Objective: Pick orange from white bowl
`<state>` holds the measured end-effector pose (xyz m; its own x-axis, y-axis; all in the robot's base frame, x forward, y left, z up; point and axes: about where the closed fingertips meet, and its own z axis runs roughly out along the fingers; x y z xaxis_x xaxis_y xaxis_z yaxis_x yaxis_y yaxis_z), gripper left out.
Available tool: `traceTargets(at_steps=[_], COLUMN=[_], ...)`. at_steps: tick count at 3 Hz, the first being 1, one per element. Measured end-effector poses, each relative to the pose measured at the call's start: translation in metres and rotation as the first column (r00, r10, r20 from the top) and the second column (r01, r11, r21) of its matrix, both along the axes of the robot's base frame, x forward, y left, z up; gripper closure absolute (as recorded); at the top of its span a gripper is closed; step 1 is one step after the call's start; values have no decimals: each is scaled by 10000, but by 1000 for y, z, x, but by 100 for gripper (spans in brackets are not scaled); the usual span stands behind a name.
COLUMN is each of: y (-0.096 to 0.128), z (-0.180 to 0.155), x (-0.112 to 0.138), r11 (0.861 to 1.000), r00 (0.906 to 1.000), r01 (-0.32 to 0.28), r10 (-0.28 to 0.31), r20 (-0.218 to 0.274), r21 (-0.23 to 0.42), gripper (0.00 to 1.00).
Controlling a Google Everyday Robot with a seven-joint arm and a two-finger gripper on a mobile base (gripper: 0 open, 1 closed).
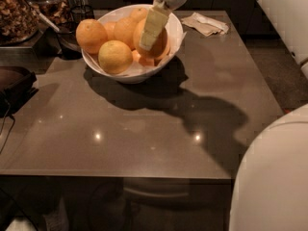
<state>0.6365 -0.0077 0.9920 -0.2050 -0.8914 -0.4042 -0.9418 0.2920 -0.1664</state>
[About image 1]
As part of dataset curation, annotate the yellowish orange in front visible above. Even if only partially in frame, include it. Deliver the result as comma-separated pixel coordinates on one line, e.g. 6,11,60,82
98,40,133,75

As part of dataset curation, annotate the thin black cable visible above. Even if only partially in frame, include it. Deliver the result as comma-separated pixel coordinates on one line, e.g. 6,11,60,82
0,101,16,155

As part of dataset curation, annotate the large orange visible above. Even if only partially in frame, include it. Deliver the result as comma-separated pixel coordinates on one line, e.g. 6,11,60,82
133,19,168,59

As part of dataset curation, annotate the white ceramic bowl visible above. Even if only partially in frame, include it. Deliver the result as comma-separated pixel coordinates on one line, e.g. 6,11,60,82
82,4,186,84

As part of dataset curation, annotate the small orange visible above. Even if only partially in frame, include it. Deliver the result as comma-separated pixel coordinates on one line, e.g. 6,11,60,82
132,50,155,66
104,21,116,40

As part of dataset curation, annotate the orange at left rim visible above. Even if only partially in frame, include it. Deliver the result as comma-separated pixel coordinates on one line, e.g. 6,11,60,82
76,19,108,54

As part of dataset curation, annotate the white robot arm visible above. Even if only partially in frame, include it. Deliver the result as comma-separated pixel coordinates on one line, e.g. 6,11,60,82
229,0,308,231

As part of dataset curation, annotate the black cup with spoon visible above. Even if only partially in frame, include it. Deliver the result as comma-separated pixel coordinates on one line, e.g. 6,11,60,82
57,22,82,60

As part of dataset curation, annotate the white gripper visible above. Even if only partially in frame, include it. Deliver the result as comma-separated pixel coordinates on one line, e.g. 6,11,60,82
140,0,187,51

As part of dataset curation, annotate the small orange at bottom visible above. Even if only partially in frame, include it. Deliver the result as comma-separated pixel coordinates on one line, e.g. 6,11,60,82
132,50,155,66

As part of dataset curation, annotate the small black wire holder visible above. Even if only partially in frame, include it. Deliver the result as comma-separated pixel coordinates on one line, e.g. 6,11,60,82
71,5,94,23

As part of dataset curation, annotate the orange at back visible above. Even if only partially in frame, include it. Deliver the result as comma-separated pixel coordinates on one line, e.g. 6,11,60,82
129,8,148,22

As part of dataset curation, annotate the small orange behind left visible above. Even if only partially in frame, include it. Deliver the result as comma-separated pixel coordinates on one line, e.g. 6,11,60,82
104,21,116,40

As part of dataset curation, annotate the dark brown device left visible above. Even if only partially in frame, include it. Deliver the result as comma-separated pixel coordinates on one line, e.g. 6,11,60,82
0,66,38,117

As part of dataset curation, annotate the crumpled paper napkin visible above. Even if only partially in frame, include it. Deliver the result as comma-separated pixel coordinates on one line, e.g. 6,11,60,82
181,13,229,37

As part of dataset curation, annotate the orange in centre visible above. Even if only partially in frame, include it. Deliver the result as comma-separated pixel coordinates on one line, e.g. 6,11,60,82
114,16,138,50

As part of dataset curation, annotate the glass jar of nuts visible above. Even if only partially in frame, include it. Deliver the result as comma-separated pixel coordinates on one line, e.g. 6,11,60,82
0,0,39,46

